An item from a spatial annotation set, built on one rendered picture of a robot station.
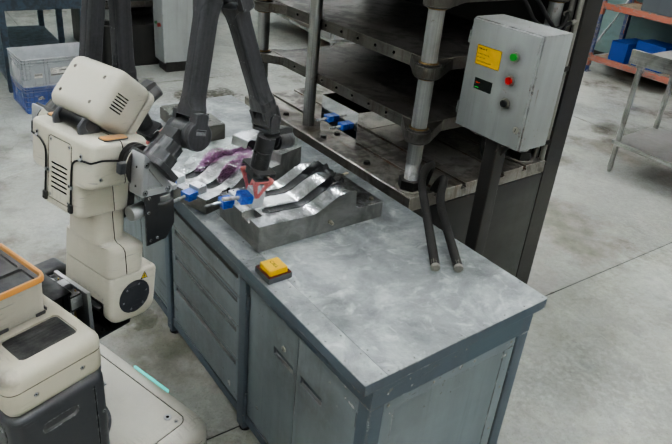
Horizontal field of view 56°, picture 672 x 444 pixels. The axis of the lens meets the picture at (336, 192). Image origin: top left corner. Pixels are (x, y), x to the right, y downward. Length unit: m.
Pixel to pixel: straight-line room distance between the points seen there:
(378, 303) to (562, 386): 1.36
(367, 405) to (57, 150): 1.02
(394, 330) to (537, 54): 1.00
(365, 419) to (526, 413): 1.20
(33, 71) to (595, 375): 4.32
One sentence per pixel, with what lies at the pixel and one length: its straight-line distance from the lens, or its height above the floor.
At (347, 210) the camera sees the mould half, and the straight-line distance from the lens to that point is 2.14.
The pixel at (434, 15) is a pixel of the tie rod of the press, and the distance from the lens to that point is 2.29.
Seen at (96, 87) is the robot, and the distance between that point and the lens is 1.70.
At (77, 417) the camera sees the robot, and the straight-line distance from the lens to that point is 1.82.
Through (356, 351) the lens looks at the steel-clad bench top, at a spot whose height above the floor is 0.80.
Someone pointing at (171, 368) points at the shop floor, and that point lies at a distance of 2.79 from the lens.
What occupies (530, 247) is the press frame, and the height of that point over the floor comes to 0.30.
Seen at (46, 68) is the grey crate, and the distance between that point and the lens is 5.40.
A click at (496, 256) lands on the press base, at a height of 0.33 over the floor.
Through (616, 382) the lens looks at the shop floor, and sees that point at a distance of 3.13.
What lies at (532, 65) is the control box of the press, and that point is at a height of 1.37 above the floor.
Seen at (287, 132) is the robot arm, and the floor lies 1.16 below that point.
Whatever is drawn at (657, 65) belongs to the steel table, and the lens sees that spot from 4.96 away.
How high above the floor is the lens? 1.88
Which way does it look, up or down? 27 degrees down
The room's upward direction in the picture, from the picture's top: 6 degrees clockwise
